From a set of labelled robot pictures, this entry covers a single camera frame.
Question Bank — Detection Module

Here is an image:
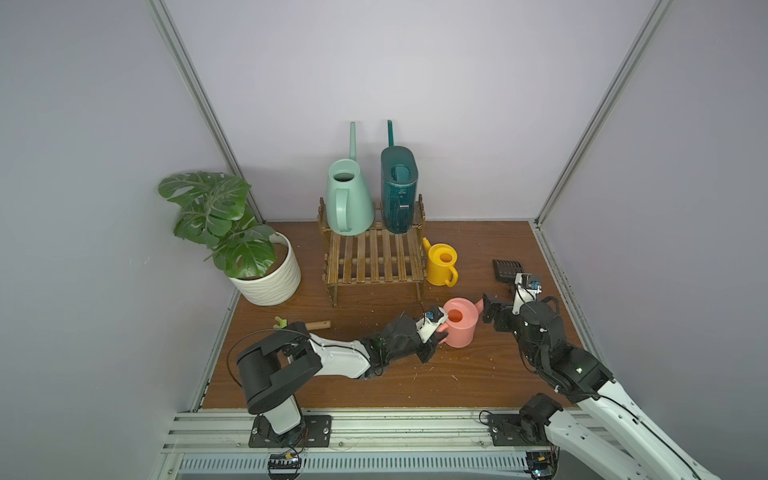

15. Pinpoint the brown wooden slatted shelf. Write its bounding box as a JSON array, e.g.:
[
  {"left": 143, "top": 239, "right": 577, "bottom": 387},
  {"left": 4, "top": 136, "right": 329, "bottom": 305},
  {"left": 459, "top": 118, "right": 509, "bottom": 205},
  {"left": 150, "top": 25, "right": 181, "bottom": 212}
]
[{"left": 317, "top": 196, "right": 426, "bottom": 307}]

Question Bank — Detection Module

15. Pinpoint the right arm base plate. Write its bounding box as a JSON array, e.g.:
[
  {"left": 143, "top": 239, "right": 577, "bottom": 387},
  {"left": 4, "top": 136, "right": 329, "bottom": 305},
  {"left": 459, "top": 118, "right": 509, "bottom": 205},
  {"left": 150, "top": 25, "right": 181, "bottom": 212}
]
[{"left": 485, "top": 413, "right": 550, "bottom": 447}]

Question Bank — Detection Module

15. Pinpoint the left corner metal profile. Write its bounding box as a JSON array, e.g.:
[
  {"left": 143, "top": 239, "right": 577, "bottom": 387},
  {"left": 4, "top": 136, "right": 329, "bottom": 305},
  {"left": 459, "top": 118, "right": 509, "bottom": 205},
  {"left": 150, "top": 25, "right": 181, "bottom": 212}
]
[{"left": 148, "top": 0, "right": 265, "bottom": 224}]

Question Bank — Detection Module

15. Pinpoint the white ribbed plant pot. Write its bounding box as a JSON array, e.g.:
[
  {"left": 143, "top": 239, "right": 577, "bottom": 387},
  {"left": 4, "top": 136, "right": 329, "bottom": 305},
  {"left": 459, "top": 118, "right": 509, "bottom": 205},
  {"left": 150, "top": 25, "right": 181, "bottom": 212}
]
[{"left": 230, "top": 232, "right": 302, "bottom": 307}]

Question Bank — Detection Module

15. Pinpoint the light green watering can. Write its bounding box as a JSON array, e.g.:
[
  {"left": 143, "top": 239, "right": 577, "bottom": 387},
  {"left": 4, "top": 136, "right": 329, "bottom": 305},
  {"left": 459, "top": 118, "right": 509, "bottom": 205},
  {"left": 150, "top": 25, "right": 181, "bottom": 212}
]
[{"left": 325, "top": 122, "right": 375, "bottom": 236}]

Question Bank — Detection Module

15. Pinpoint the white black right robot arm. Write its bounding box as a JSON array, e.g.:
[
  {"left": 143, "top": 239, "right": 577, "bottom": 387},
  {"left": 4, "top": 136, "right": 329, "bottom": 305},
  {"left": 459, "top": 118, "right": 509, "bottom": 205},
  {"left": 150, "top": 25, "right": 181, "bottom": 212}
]
[{"left": 480, "top": 297, "right": 715, "bottom": 479}]

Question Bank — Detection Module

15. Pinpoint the right corner metal profile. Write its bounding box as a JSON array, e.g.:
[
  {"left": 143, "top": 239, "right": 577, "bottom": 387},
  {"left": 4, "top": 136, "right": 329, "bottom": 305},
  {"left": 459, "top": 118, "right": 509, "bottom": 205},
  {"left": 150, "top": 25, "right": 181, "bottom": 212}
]
[{"left": 532, "top": 0, "right": 674, "bottom": 229}]

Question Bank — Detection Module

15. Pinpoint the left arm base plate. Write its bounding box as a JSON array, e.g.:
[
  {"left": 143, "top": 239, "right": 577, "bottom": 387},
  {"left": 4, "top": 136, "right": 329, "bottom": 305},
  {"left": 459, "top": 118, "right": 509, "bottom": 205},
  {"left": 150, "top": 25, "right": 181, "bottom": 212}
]
[{"left": 248, "top": 415, "right": 333, "bottom": 450}]

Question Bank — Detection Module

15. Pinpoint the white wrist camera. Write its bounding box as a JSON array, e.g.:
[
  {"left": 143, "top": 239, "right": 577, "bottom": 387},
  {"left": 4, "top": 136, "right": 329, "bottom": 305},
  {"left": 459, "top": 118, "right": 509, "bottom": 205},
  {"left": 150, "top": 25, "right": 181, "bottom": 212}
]
[
  {"left": 416, "top": 306, "right": 448, "bottom": 344},
  {"left": 512, "top": 273, "right": 542, "bottom": 315}
]

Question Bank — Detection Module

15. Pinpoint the corner metal profile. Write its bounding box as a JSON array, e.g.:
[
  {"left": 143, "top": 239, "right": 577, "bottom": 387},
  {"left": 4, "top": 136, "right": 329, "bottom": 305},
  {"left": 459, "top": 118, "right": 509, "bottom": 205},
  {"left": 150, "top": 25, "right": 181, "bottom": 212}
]
[
  {"left": 148, "top": 0, "right": 265, "bottom": 224},
  {"left": 532, "top": 0, "right": 674, "bottom": 229}
]

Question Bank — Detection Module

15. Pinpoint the pink watering can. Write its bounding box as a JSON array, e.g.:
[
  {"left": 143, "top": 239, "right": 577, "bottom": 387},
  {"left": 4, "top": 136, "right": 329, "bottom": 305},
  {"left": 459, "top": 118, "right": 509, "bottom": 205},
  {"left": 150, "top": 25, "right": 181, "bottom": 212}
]
[{"left": 439, "top": 297, "right": 484, "bottom": 348}]

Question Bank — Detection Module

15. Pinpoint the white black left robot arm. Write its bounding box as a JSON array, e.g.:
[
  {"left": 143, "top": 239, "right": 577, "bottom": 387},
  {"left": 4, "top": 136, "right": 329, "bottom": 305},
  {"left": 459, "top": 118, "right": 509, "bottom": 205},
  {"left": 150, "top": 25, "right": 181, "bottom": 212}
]
[{"left": 236, "top": 306, "right": 448, "bottom": 436}]

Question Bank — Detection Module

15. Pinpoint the yellow watering can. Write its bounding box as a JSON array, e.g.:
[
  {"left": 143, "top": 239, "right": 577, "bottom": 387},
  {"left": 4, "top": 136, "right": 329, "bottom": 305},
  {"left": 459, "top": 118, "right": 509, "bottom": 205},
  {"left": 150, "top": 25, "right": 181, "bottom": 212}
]
[{"left": 422, "top": 238, "right": 459, "bottom": 287}]

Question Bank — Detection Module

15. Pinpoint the green rake wooden handle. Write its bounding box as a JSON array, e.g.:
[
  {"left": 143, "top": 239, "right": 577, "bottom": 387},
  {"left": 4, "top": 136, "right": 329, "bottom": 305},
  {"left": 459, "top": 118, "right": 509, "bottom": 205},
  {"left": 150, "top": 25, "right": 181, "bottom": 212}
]
[{"left": 273, "top": 316, "right": 332, "bottom": 332}]

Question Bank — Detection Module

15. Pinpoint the green monstera plant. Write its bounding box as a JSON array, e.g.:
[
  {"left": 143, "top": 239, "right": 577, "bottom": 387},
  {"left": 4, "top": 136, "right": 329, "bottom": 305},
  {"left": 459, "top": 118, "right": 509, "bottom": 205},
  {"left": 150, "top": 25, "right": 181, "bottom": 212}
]
[{"left": 158, "top": 171, "right": 277, "bottom": 279}]

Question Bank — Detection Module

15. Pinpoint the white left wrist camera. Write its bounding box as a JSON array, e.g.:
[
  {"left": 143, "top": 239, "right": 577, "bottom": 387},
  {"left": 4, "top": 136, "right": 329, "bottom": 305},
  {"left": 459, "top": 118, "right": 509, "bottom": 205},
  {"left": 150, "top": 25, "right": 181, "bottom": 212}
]
[{"left": 416, "top": 306, "right": 448, "bottom": 344}]

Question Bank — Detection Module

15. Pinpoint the dark green watering can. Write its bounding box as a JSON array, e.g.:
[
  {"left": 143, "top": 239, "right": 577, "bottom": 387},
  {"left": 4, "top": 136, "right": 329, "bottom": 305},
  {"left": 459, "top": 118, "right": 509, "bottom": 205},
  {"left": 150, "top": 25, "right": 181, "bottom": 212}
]
[{"left": 381, "top": 120, "right": 418, "bottom": 234}]

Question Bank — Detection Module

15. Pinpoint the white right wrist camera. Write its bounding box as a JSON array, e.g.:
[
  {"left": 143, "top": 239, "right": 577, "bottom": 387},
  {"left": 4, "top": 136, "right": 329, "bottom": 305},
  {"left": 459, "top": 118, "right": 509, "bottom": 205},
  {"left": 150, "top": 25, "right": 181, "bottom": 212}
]
[{"left": 512, "top": 273, "right": 542, "bottom": 315}]

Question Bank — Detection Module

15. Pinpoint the aluminium front rail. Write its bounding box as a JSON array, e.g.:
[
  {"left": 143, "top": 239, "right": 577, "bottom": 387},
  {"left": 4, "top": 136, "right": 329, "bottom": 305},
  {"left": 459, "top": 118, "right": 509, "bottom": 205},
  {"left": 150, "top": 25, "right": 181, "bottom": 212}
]
[{"left": 149, "top": 407, "right": 676, "bottom": 480}]

